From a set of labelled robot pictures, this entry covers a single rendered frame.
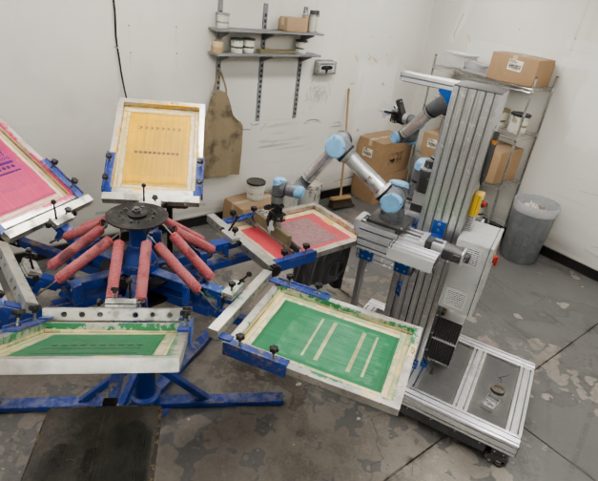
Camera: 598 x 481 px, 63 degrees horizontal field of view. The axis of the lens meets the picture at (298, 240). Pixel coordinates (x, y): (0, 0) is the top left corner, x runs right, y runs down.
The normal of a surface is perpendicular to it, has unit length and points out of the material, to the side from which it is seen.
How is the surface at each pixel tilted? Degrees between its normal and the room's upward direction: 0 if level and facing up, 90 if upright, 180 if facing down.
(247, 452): 0
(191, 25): 90
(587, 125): 90
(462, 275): 90
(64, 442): 0
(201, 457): 0
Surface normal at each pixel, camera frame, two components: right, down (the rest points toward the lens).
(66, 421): 0.11, -0.87
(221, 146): 0.15, 0.47
